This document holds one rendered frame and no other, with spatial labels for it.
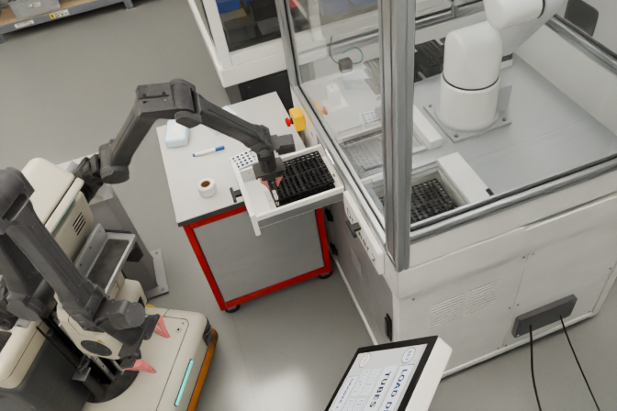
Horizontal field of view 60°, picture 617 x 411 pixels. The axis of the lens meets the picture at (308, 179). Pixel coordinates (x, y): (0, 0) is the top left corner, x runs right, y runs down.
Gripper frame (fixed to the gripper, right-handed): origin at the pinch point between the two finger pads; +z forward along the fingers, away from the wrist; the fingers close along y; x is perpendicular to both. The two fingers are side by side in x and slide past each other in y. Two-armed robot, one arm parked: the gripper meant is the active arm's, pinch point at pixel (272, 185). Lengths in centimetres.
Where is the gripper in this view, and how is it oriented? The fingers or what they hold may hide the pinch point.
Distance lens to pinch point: 184.0
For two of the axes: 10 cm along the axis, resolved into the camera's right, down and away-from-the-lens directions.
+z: 1.0, 6.8, 7.3
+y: -9.5, 2.7, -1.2
